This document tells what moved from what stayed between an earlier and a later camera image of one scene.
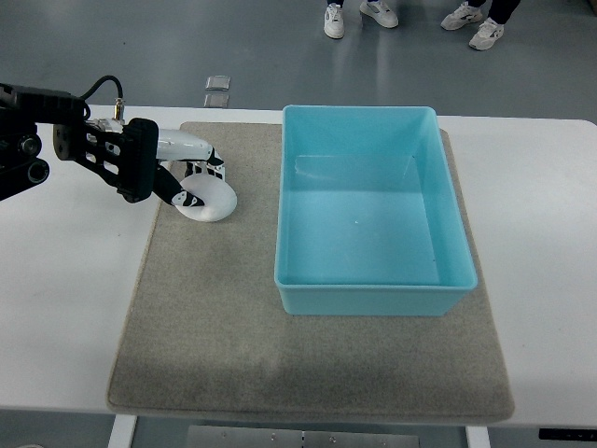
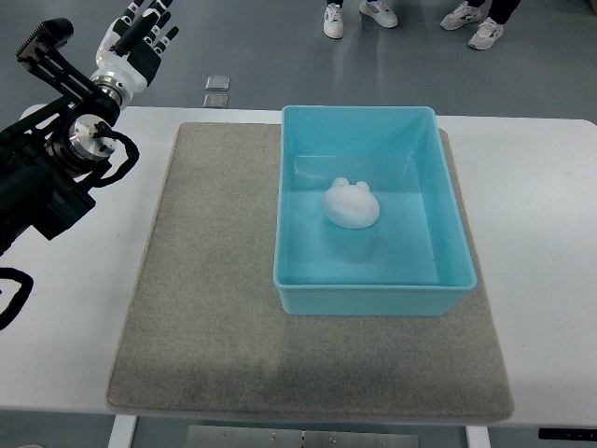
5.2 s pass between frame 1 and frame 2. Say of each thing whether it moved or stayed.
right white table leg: stayed
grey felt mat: stayed
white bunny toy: moved
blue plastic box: stayed
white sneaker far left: stayed
